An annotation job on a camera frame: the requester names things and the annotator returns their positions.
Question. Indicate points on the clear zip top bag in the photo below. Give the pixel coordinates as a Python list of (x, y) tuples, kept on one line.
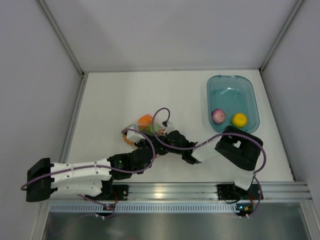
[(135, 126)]

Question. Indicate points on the yellow toy lemon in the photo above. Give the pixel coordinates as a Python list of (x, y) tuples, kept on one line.
[(239, 120)]

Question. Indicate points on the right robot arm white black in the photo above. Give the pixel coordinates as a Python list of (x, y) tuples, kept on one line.
[(242, 152)]

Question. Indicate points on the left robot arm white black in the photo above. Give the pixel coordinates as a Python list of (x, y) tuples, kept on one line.
[(93, 180)]

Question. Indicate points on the blue plastic basin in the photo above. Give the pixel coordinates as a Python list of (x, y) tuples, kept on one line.
[(233, 95)]

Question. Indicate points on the orange toy pineapple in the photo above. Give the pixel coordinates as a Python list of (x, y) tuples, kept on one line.
[(124, 136)]

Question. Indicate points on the orange toy ball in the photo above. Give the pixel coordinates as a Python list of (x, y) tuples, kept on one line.
[(144, 121)]

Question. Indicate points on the left aluminium frame post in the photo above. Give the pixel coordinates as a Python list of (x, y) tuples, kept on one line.
[(65, 45)]

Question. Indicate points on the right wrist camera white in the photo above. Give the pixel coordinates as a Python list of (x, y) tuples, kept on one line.
[(168, 127)]

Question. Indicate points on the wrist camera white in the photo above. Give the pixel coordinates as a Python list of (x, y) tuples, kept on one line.
[(133, 136), (168, 127)]

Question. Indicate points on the grey slotted cable duct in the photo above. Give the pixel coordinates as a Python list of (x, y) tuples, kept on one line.
[(149, 208)]

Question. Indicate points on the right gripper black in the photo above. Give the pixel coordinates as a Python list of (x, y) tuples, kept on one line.
[(163, 152)]

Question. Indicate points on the green toy apple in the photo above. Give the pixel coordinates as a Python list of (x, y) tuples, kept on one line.
[(155, 129)]

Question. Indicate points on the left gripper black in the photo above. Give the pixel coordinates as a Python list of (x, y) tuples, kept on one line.
[(146, 141)]

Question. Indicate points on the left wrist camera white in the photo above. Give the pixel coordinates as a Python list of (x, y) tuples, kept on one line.
[(133, 136)]

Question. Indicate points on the aluminium frame post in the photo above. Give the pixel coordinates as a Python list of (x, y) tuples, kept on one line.
[(298, 4), (65, 45)]

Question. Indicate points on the purple toy onion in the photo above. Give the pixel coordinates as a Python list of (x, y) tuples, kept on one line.
[(218, 116)]

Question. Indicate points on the right aluminium frame post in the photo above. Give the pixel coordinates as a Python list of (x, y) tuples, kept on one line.
[(298, 4)]

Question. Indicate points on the aluminium mounting rail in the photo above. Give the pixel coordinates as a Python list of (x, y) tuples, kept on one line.
[(208, 192)]

